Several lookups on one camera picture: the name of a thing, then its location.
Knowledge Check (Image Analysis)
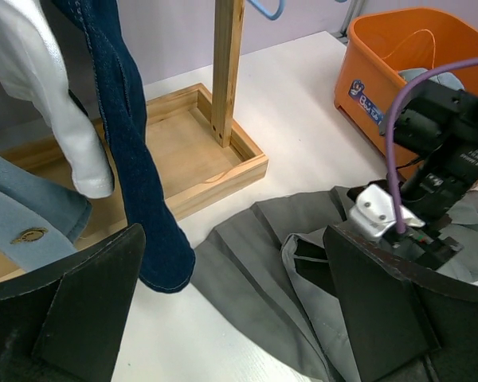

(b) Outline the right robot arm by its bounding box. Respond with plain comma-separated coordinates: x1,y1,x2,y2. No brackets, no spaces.
394,80,478,271

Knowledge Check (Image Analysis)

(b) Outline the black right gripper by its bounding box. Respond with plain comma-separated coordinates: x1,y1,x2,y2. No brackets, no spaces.
382,226,464,271

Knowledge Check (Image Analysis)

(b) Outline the light denim jacket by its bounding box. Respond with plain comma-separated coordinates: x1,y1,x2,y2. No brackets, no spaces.
0,156,92,271

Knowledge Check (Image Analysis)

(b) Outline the light blue denim skirt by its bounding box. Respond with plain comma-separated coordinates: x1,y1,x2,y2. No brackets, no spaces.
398,68,465,91

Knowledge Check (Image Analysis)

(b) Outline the white shirt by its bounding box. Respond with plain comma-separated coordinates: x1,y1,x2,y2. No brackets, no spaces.
0,1,115,199

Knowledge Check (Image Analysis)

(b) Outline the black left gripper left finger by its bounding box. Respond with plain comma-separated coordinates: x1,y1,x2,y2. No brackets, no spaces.
0,224,145,381

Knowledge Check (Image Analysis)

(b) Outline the grey pleated skirt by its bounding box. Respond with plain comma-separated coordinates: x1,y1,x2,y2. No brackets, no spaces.
192,187,478,381

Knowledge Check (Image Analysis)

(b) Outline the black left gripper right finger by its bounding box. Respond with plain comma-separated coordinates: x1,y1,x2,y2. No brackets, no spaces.
323,226,478,381

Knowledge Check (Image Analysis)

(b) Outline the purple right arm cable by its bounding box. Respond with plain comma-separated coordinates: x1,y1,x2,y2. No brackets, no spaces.
384,54,478,236

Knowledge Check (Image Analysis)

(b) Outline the light blue grey-skirt hanger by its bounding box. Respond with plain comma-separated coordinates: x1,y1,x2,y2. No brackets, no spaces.
247,0,286,21

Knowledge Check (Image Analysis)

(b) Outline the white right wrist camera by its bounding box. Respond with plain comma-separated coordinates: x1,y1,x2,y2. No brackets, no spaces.
350,184,427,248

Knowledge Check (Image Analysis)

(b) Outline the orange plastic basket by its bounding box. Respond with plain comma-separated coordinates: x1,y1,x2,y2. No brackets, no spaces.
333,7,478,180

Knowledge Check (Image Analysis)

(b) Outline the dark blue denim garment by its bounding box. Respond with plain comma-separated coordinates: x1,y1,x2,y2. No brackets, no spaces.
54,0,196,294

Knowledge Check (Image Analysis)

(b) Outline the wooden clothes rack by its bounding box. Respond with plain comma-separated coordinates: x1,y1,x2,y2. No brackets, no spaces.
0,1,268,282

